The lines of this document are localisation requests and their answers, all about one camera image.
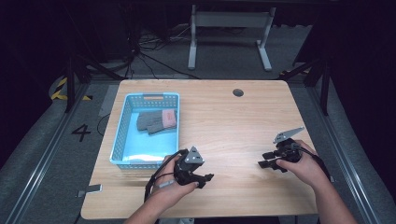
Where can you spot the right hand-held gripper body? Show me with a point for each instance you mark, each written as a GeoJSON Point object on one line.
{"type": "Point", "coordinates": [289, 151]}

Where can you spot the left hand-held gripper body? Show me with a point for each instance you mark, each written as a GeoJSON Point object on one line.
{"type": "Point", "coordinates": [188, 169]}

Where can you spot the blue plastic basket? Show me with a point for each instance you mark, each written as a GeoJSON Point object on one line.
{"type": "Point", "coordinates": [146, 146]}

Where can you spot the person's right hand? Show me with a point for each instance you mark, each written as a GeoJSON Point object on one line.
{"type": "Point", "coordinates": [308, 169]}

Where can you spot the person's left hand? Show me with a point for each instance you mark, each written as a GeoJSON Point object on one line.
{"type": "Point", "coordinates": [168, 186]}

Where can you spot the round grey table grommet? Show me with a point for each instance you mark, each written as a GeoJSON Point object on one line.
{"type": "Point", "coordinates": [238, 92]}

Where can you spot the black metal stand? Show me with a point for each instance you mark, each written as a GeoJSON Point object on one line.
{"type": "Point", "coordinates": [70, 84]}
{"type": "Point", "coordinates": [325, 90]}

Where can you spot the yellow black hazard tape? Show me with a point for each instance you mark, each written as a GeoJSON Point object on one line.
{"type": "Point", "coordinates": [59, 90]}

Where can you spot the small grey metal bracket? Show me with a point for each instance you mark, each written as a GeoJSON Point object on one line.
{"type": "Point", "coordinates": [93, 188]}

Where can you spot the white metal table frame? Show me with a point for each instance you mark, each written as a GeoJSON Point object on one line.
{"type": "Point", "coordinates": [232, 20]}

